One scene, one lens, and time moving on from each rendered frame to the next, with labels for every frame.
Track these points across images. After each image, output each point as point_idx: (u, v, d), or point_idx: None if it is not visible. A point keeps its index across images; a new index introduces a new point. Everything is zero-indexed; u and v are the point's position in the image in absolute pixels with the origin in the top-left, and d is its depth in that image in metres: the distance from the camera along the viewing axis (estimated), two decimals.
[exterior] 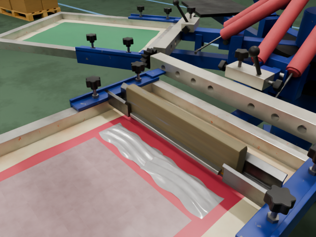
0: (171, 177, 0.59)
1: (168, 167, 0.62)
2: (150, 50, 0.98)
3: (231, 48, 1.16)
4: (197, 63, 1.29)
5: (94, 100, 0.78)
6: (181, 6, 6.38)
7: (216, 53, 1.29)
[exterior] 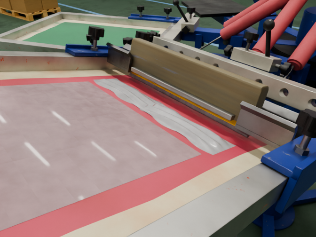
0: (176, 120, 0.51)
1: (171, 113, 0.54)
2: (154, 33, 0.96)
3: None
4: None
5: (93, 51, 0.71)
6: (181, 6, 6.38)
7: (216, 53, 1.29)
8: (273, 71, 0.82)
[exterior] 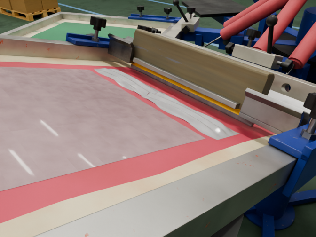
0: (178, 107, 0.50)
1: (174, 101, 0.53)
2: (155, 29, 0.96)
3: None
4: None
5: (94, 42, 0.70)
6: (181, 6, 6.38)
7: None
8: (273, 70, 0.82)
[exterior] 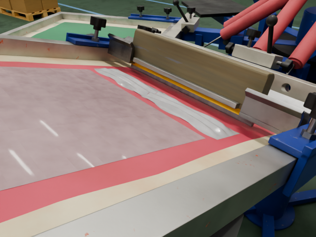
0: (178, 107, 0.50)
1: (174, 101, 0.53)
2: (155, 29, 0.96)
3: None
4: None
5: (94, 42, 0.70)
6: (181, 6, 6.38)
7: None
8: (273, 70, 0.82)
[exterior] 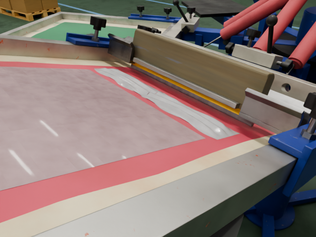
0: (178, 107, 0.50)
1: (174, 101, 0.53)
2: (155, 29, 0.96)
3: None
4: None
5: (94, 42, 0.70)
6: (181, 6, 6.38)
7: None
8: (273, 70, 0.82)
